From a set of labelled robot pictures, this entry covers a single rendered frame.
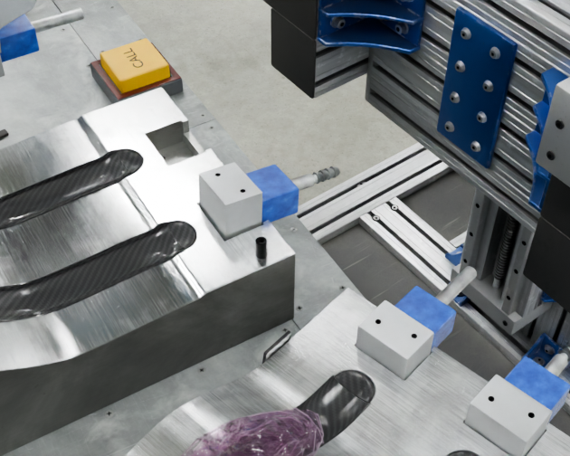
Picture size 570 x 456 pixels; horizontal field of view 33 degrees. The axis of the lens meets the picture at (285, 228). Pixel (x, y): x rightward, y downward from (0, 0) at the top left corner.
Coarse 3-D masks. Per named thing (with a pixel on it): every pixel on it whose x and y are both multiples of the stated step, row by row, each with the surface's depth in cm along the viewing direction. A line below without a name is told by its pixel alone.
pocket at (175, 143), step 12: (180, 120) 92; (156, 132) 91; (168, 132) 92; (180, 132) 93; (156, 144) 92; (168, 144) 93; (180, 144) 93; (192, 144) 92; (168, 156) 92; (180, 156) 92; (192, 156) 92
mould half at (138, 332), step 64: (64, 128) 91; (128, 128) 91; (0, 192) 86; (128, 192) 85; (192, 192) 85; (0, 256) 80; (64, 256) 80; (192, 256) 80; (64, 320) 76; (128, 320) 76; (192, 320) 78; (256, 320) 84; (0, 384) 71; (64, 384) 75; (128, 384) 80; (0, 448) 76
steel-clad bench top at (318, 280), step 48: (48, 0) 122; (96, 0) 122; (48, 48) 114; (96, 48) 115; (0, 96) 108; (48, 96) 108; (96, 96) 108; (192, 96) 108; (0, 144) 103; (288, 240) 93; (336, 288) 89; (192, 384) 82; (96, 432) 78; (144, 432) 78
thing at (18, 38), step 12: (72, 12) 96; (12, 24) 93; (24, 24) 93; (36, 24) 94; (48, 24) 95; (60, 24) 96; (0, 36) 91; (12, 36) 92; (24, 36) 92; (36, 36) 93; (12, 48) 93; (24, 48) 93; (36, 48) 94; (0, 60) 92; (0, 72) 93
